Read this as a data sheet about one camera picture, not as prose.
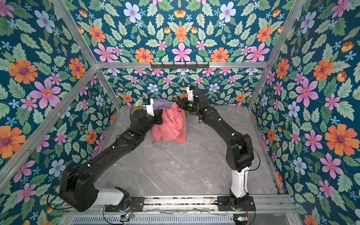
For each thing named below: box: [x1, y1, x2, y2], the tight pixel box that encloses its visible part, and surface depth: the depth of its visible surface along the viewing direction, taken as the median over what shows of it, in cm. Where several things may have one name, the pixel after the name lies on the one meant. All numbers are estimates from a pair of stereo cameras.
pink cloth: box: [151, 102, 188, 144], surface depth 84 cm
